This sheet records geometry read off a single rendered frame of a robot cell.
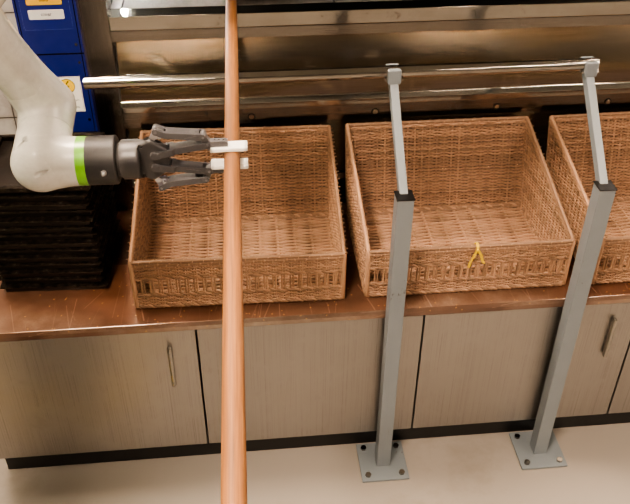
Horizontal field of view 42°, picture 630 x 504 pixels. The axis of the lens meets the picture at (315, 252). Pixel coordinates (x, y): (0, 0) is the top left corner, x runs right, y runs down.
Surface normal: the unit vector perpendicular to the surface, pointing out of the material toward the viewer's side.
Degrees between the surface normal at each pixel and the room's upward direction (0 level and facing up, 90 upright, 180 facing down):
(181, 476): 0
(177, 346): 90
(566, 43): 70
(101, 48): 90
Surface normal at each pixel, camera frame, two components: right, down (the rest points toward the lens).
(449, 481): 0.00, -0.80
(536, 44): 0.10, 0.29
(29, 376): 0.10, 0.59
